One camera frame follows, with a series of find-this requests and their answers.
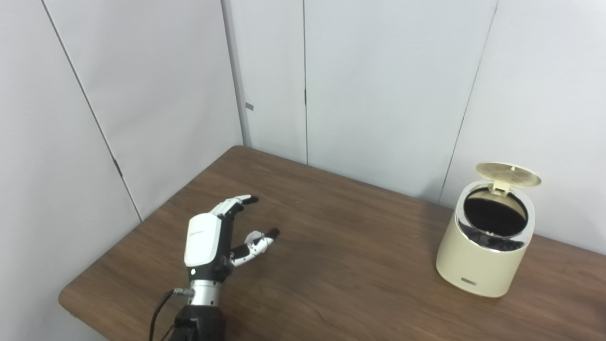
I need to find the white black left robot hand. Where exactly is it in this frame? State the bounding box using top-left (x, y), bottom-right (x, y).
top-left (184, 195), bottom-right (280, 285)

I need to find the cream-colored round bin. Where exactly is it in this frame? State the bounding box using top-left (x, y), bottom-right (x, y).
top-left (436, 163), bottom-right (542, 298)

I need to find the cream round bin lid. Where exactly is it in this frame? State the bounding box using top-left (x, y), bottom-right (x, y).
top-left (475, 163), bottom-right (542, 195)

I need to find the black bin liner bag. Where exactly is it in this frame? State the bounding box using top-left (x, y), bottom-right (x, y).
top-left (462, 187), bottom-right (528, 251)

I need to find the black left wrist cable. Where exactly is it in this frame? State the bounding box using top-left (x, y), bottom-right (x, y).
top-left (148, 288), bottom-right (195, 341)

